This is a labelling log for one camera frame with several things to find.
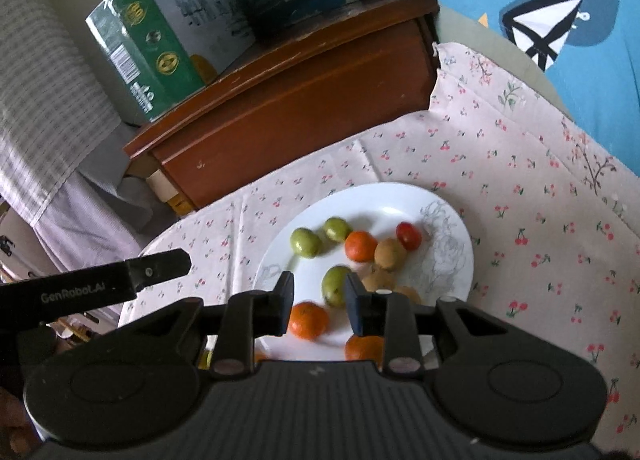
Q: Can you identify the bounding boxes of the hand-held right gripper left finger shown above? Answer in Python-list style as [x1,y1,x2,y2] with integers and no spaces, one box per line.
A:
[124,271,296,375]

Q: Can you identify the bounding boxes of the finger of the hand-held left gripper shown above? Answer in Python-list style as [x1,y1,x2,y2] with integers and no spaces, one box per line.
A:
[125,248,192,300]

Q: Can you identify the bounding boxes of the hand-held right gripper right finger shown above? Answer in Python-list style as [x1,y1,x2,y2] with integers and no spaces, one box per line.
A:
[345,273,522,375]

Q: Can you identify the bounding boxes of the oval green jujube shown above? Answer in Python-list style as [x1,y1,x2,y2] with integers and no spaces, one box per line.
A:
[321,265,353,308]
[323,217,354,242]
[290,227,322,258]

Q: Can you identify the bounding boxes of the brown kiwi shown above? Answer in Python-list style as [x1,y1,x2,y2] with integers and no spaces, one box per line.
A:
[374,239,407,271]
[361,267,397,292]

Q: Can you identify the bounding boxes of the small orange mandarin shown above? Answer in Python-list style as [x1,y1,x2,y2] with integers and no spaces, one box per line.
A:
[345,231,379,262]

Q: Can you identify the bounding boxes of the red cherry tomato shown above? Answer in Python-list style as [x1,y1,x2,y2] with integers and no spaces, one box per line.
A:
[396,222,422,251]

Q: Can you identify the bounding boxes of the white patterned plate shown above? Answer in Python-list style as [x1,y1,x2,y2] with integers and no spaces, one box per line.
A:
[252,182,475,371]

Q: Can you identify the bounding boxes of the person's left hand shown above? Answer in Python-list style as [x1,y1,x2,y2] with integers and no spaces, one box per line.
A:
[0,387,39,460]

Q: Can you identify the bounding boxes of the cherry print tablecloth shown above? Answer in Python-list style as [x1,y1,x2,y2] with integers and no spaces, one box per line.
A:
[117,42,640,460]

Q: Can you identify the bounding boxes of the brown wooden nightstand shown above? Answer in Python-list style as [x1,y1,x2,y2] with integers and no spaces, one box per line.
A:
[123,0,441,213]

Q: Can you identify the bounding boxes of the checkered lilac hanging cloth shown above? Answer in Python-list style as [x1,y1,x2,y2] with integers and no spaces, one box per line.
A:
[0,0,166,271]

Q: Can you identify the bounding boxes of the green printed carton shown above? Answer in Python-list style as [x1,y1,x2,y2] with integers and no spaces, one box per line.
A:
[85,0,258,125]

